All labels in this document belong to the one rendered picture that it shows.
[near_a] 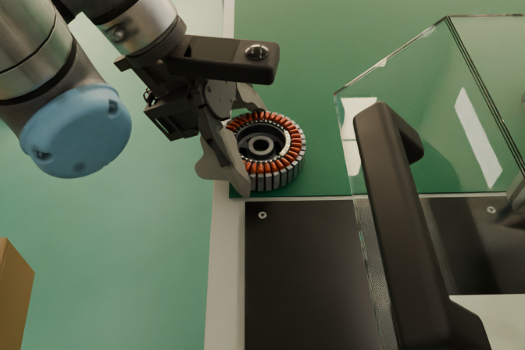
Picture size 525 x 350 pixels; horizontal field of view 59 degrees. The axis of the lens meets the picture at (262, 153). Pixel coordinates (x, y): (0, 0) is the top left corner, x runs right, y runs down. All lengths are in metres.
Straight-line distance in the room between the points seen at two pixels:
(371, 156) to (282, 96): 0.49
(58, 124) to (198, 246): 1.10
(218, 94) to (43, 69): 0.24
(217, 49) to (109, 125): 0.19
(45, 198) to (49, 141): 1.31
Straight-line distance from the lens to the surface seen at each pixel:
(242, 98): 0.57
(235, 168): 0.52
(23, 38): 0.31
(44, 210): 1.61
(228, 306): 0.50
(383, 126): 0.21
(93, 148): 0.35
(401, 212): 0.18
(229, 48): 0.49
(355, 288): 0.49
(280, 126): 0.59
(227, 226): 0.54
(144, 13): 0.46
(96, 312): 1.37
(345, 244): 0.51
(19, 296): 0.53
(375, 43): 0.81
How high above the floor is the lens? 1.21
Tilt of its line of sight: 49 degrees down
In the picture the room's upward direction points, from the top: straight up
